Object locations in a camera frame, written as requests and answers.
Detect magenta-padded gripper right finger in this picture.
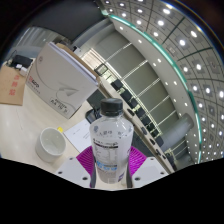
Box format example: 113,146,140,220
125,145,169,189

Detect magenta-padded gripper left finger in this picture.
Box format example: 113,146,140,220
54,145,98,189

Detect clear plastic water bottle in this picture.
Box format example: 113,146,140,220
89,98,135,184

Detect white printed paper sheet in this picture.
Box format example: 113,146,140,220
62,118,94,154

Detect white ceramic mug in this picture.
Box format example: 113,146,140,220
35,126,67,164

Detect row of black office chairs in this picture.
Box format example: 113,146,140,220
110,78,178,168

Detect large white cardboard box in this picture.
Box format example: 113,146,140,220
25,41,100,120

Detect single black mesh chair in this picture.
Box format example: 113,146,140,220
94,63,109,77

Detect flat brown cardboard sheet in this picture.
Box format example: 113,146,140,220
0,63,28,107

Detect black power strip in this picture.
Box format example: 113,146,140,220
6,54,33,76

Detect round ceiling lights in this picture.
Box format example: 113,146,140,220
99,0,224,161

